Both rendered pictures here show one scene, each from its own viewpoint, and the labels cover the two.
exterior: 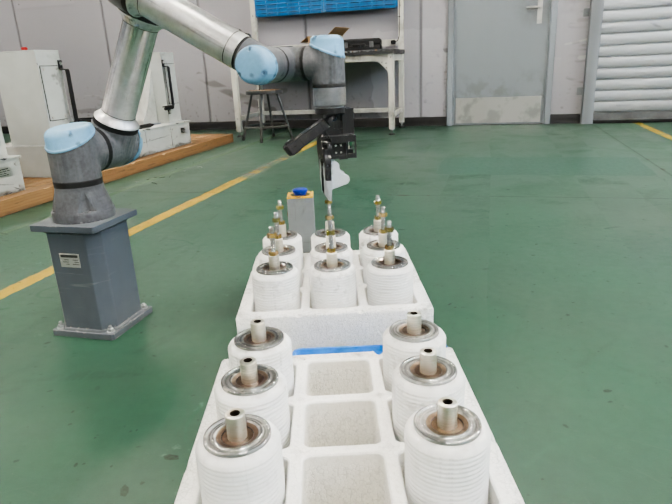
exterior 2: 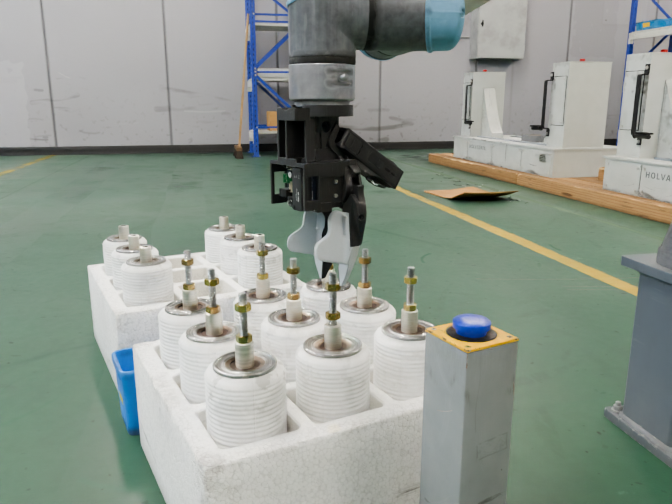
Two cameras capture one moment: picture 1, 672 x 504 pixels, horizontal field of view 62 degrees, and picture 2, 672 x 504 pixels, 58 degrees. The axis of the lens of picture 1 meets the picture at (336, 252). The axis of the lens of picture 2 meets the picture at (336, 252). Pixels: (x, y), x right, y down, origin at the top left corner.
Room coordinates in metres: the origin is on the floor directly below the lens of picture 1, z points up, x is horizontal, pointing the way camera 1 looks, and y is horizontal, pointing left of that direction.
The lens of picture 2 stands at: (1.97, -0.32, 0.55)
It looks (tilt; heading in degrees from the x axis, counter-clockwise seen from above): 14 degrees down; 152
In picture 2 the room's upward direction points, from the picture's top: straight up
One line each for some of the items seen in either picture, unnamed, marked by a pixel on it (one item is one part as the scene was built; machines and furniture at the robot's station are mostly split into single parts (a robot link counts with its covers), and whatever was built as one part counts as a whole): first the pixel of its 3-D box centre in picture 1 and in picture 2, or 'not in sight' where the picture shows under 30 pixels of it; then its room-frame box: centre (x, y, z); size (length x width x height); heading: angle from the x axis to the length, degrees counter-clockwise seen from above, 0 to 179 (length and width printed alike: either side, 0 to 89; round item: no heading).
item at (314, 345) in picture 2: (330, 233); (332, 346); (1.32, 0.01, 0.25); 0.08 x 0.08 x 0.01
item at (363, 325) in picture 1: (334, 313); (295, 419); (1.21, 0.01, 0.09); 0.39 x 0.39 x 0.18; 1
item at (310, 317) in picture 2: (331, 248); (294, 318); (1.21, 0.01, 0.25); 0.08 x 0.08 x 0.01
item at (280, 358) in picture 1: (264, 391); (260, 288); (0.77, 0.12, 0.16); 0.10 x 0.10 x 0.18
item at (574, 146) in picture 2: not in sight; (530, 115); (-1.56, 3.20, 0.45); 1.61 x 0.57 x 0.74; 164
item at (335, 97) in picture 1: (329, 98); (323, 86); (1.33, 0.00, 0.57); 0.08 x 0.08 x 0.05
